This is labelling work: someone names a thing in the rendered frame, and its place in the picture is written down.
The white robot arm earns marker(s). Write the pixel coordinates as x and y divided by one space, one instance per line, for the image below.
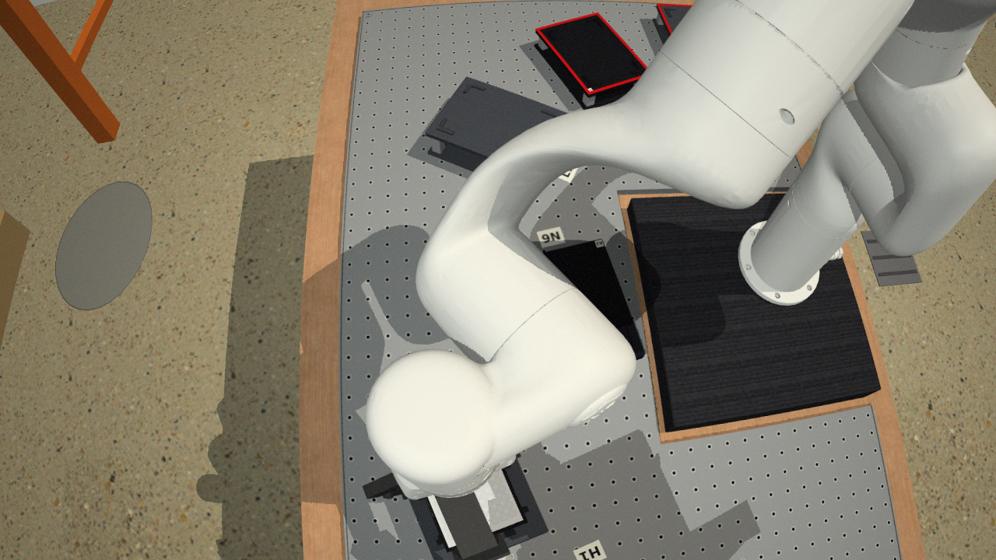
733 94

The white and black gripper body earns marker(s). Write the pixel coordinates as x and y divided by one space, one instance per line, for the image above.
412 492

